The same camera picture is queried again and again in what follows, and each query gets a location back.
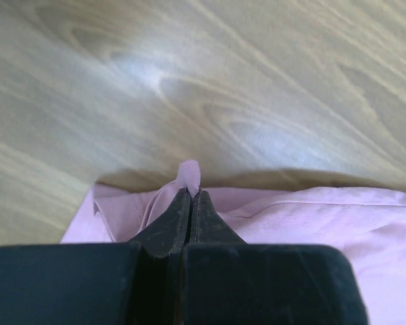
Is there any pink printed t shirt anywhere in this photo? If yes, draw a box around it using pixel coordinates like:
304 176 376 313
62 160 406 324

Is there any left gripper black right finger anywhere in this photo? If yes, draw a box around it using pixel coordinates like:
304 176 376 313
182 191 368 324

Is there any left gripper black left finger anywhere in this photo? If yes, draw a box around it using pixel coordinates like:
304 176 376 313
0 189 191 324

